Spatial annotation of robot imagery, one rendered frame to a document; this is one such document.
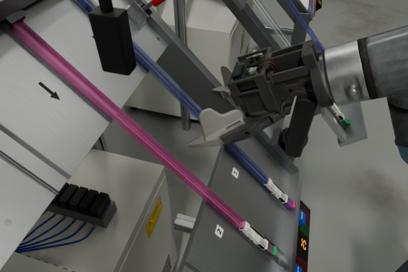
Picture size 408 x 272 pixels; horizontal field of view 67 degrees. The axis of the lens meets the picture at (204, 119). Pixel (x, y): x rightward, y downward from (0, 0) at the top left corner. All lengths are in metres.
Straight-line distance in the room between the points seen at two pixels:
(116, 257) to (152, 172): 0.22
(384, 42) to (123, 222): 0.60
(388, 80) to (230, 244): 0.30
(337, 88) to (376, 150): 1.52
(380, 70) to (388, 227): 1.29
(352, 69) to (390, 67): 0.04
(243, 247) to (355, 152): 1.39
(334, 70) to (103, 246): 0.56
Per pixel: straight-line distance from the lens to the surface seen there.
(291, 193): 0.66
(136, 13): 0.51
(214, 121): 0.43
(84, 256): 0.74
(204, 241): 0.46
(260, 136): 0.62
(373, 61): 0.39
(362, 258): 1.51
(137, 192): 0.78
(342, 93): 0.40
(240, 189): 0.54
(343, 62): 0.40
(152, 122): 1.85
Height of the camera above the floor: 1.26
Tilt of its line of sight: 43 degrees down
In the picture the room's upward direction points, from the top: straight up
